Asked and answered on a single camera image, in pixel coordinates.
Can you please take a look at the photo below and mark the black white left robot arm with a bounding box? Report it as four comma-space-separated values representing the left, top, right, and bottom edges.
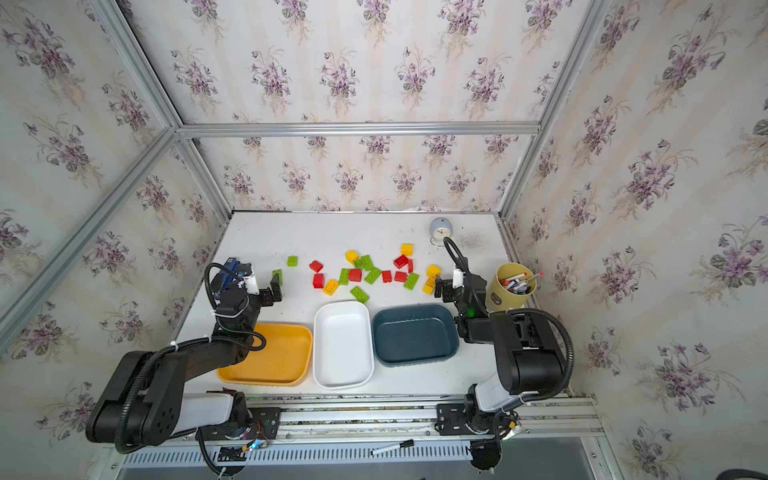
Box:
85, 262, 282, 454

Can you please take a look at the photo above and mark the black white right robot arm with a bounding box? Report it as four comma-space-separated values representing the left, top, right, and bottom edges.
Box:
433, 237, 575, 471

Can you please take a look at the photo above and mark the black marker pen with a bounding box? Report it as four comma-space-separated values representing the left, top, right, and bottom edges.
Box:
369, 439, 415, 456

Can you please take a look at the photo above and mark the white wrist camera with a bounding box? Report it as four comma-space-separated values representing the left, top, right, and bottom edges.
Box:
452, 268, 465, 289
236, 263, 259, 295

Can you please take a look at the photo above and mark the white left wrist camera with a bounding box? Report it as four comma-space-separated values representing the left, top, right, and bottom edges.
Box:
236, 263, 259, 295

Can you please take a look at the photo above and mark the white plastic tray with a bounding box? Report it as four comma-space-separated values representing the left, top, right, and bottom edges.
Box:
312, 300, 375, 390

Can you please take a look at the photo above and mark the yellow pen cup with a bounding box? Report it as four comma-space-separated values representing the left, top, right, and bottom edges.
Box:
486, 263, 543, 312

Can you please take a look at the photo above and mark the small white alarm clock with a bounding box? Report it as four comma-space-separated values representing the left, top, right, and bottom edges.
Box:
429, 217, 453, 247

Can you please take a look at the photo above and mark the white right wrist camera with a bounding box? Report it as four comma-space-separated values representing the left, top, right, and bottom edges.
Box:
452, 268, 465, 289

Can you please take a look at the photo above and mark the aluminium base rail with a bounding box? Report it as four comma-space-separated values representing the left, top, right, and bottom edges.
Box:
101, 392, 607, 475

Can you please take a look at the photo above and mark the yellow flat lego brick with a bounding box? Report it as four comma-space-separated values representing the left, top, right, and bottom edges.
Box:
423, 278, 436, 295

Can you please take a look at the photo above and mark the dark teal plastic tray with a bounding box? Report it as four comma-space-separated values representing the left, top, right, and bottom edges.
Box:
372, 304, 459, 367

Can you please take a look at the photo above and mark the yellow plastic tray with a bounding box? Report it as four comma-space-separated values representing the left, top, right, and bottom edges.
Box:
216, 323, 314, 387

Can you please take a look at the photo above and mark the blue stapler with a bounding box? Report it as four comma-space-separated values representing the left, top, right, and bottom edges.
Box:
217, 257, 240, 294

